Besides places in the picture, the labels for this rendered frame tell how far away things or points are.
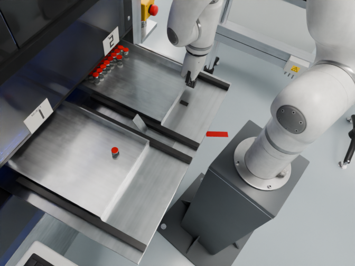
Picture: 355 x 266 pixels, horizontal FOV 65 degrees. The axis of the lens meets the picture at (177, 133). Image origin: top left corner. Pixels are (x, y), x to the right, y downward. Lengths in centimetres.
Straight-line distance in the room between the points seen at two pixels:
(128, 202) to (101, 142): 21
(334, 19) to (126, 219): 65
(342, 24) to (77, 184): 72
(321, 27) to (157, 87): 61
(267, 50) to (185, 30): 120
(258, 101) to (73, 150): 167
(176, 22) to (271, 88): 176
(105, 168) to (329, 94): 61
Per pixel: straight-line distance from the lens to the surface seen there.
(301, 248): 191
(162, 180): 83
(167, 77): 105
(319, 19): 57
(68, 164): 88
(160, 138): 89
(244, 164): 92
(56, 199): 83
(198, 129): 93
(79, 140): 91
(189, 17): 71
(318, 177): 213
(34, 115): 80
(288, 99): 58
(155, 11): 113
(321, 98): 58
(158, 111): 95
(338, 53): 65
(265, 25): 250
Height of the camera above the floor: 166
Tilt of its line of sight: 58 degrees down
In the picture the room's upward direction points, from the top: 12 degrees clockwise
